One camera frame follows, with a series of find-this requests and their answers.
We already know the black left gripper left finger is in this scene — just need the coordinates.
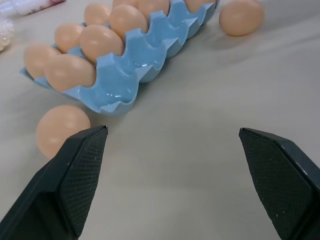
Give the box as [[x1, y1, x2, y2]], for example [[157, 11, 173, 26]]
[[0, 125, 109, 240]]

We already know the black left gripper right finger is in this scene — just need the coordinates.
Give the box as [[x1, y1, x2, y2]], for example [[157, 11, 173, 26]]
[[238, 127, 320, 240]]

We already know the blue egg tray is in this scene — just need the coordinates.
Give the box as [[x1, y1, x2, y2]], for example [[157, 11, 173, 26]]
[[19, 0, 221, 116]]

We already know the beige egg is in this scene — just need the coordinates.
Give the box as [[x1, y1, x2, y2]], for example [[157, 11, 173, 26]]
[[83, 3, 113, 26], [136, 0, 170, 17], [35, 104, 92, 160], [54, 22, 86, 54], [23, 44, 63, 79], [112, 0, 140, 9], [79, 24, 125, 64], [109, 4, 149, 40], [184, 0, 216, 14], [219, 0, 265, 37], [44, 54, 97, 93]]

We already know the clear plastic bag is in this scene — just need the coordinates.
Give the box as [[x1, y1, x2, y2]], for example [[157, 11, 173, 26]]
[[0, 17, 15, 53], [0, 0, 67, 19]]

